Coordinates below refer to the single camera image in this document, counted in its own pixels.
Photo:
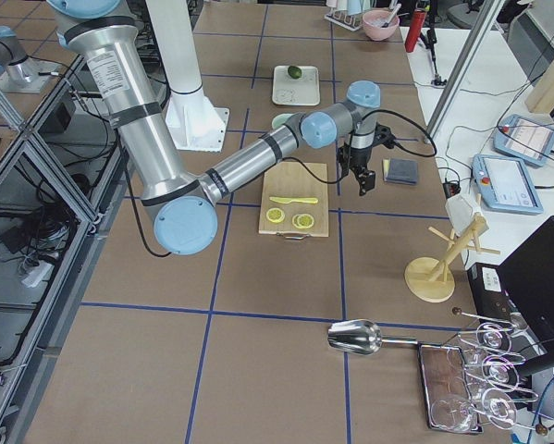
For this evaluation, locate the wine glass back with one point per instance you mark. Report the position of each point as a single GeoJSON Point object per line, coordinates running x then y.
{"type": "Point", "coordinates": [489, 337]}

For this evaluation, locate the wine glass front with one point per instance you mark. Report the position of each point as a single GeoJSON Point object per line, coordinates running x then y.
{"type": "Point", "coordinates": [456, 414]}

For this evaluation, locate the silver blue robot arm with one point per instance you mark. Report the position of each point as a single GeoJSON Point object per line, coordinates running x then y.
{"type": "Point", "coordinates": [181, 204]}
{"type": "Point", "coordinates": [19, 73]}

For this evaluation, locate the red water bottle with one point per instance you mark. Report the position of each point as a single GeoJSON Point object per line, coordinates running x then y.
{"type": "Point", "coordinates": [416, 25]}

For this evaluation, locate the blue teach pendant near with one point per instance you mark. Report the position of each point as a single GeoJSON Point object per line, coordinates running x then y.
{"type": "Point", "coordinates": [505, 184]}

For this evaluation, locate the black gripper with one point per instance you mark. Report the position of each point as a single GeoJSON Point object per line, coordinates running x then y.
{"type": "Point", "coordinates": [358, 160]}

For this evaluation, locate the white rectangular tray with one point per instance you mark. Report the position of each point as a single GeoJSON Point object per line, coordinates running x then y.
{"type": "Point", "coordinates": [304, 91]}

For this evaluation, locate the wooden mug tree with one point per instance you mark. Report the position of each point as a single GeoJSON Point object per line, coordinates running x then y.
{"type": "Point", "coordinates": [429, 278]}

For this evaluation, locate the green lime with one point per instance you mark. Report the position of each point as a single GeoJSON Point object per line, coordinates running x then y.
{"type": "Point", "coordinates": [294, 72]}

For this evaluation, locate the black monitor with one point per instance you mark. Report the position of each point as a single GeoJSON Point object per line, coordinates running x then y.
{"type": "Point", "coordinates": [528, 277]}

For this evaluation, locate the yellow plastic knife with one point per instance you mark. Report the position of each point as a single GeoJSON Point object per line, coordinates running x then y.
{"type": "Point", "coordinates": [294, 200]}

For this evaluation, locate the metal scoop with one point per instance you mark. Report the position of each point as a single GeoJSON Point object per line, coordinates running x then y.
{"type": "Point", "coordinates": [363, 337]}

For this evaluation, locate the aluminium frame post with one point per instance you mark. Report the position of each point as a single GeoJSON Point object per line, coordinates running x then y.
{"type": "Point", "coordinates": [480, 16]}

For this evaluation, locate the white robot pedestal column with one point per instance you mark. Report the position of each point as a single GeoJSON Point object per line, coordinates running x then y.
{"type": "Point", "coordinates": [194, 123]}

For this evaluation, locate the light green bowl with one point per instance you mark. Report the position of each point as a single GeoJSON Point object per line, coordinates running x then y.
{"type": "Point", "coordinates": [279, 120]}

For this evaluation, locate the bamboo cutting board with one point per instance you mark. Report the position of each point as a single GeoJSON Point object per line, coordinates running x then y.
{"type": "Point", "coordinates": [293, 179]}

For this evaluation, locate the wine glass middle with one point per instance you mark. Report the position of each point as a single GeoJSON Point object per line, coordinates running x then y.
{"type": "Point", "coordinates": [488, 370]}

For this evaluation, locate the wine glass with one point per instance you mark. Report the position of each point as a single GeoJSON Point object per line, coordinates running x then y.
{"type": "Point", "coordinates": [456, 414]}
{"type": "Point", "coordinates": [488, 370]}
{"type": "Point", "coordinates": [489, 337]}

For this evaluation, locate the pink mixing bowl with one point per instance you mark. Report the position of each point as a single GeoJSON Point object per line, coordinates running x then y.
{"type": "Point", "coordinates": [377, 26]}

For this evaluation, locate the white dish rack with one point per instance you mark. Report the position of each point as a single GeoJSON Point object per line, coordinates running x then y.
{"type": "Point", "coordinates": [347, 13]}

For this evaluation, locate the blue teach pendant far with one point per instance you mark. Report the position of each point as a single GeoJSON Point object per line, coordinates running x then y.
{"type": "Point", "coordinates": [524, 138]}

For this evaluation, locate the glass rack tray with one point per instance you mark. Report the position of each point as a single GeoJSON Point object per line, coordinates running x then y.
{"type": "Point", "coordinates": [442, 373]}

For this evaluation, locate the grey yellow folded cloth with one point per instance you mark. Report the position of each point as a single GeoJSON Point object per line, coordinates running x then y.
{"type": "Point", "coordinates": [400, 171]}

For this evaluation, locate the blue teach pendant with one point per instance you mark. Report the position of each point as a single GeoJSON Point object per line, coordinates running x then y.
{"type": "Point", "coordinates": [524, 138]}
{"type": "Point", "coordinates": [505, 184]}

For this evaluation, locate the lemon slice left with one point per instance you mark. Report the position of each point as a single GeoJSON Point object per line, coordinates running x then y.
{"type": "Point", "coordinates": [275, 215]}

